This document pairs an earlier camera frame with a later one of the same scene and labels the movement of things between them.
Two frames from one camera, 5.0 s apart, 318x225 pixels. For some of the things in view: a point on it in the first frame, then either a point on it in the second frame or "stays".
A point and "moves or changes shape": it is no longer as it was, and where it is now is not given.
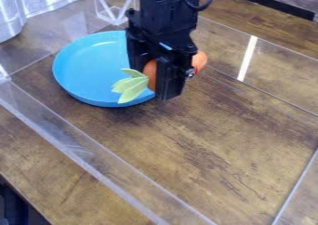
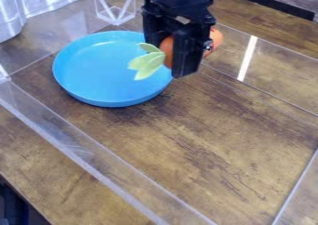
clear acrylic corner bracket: (114, 14) stays
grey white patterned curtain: (25, 2) stays
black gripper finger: (141, 53) to (157, 27)
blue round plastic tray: (89, 66) stays
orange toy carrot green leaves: (136, 85) moves or changes shape
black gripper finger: (170, 74) to (188, 51)
